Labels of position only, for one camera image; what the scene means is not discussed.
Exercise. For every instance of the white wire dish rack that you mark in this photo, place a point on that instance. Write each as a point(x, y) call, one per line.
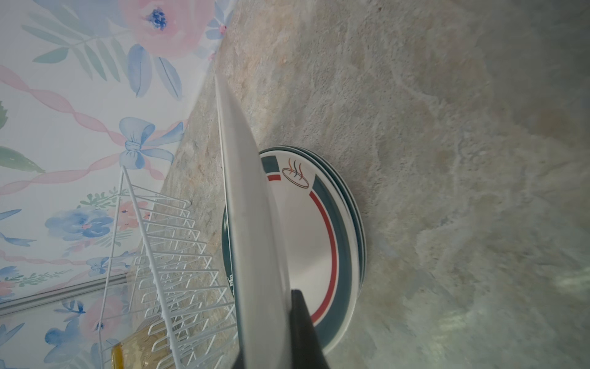
point(172, 275)

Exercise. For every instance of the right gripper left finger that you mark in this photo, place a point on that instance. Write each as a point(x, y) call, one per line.
point(239, 362)

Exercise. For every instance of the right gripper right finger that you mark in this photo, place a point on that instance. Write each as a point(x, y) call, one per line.
point(306, 351)

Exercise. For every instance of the yellow glass cup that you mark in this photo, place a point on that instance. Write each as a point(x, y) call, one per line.
point(145, 348)

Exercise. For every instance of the green red rim plate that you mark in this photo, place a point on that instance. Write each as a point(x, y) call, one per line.
point(324, 237)

